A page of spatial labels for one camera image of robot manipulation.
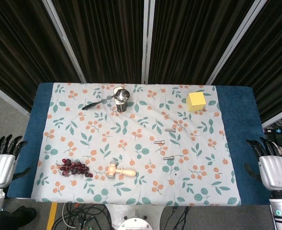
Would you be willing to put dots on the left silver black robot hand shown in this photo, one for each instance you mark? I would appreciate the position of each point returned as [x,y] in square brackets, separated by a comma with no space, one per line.
[0,170]

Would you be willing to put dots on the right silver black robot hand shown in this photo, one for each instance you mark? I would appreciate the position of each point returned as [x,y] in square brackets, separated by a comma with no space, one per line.
[274,172]

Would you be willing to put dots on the metal bolt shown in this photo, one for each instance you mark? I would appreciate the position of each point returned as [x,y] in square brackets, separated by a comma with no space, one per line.
[159,142]
[168,157]
[170,130]

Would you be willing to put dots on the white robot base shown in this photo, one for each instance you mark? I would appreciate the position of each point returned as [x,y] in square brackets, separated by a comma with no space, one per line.
[136,215]

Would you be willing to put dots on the black power strip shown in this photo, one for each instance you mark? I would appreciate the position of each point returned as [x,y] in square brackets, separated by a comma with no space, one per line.
[278,131]

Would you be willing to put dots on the black shoe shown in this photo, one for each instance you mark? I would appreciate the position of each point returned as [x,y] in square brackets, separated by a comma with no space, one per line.
[18,216]

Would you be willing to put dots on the blue table cover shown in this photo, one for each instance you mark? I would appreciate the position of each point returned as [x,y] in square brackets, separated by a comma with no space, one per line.
[239,119]

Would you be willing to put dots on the dark red grape bunch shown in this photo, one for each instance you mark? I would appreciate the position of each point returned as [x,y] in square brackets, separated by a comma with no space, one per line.
[73,167]

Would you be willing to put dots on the yellow cube block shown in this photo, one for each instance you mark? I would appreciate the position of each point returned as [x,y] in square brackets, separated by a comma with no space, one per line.
[196,101]

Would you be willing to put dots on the black pleated partition panel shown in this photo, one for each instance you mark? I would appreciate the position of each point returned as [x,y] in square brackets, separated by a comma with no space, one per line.
[191,40]
[270,60]
[18,48]
[102,40]

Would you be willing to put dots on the floral print tablecloth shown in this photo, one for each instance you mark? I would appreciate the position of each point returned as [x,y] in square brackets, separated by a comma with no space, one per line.
[107,124]

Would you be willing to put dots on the small wooden toy hammer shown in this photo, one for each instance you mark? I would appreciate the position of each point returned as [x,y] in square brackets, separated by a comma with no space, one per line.
[121,171]

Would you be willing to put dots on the dark metal cup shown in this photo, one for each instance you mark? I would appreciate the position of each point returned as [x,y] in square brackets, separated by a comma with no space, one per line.
[121,106]

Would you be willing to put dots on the silver partition frame post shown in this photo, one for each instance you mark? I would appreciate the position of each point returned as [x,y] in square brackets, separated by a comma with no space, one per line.
[147,40]
[236,38]
[64,38]

